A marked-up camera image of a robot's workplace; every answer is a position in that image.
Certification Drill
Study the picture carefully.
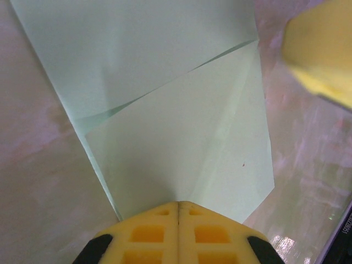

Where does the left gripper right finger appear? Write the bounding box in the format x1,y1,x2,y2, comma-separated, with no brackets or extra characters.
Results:
178,201,281,264

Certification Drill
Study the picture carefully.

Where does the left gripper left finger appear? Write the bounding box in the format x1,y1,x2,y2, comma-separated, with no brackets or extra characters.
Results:
73,201,179,264

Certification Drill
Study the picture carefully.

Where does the light green cloth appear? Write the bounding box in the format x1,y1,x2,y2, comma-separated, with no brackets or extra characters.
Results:
9,0,276,225

